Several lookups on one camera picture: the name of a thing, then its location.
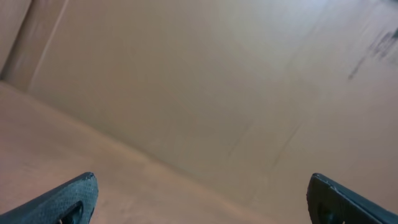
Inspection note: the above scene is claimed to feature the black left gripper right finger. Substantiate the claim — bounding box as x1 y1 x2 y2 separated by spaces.
307 173 397 224

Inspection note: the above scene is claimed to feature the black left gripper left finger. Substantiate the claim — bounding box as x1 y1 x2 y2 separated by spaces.
1 172 98 224

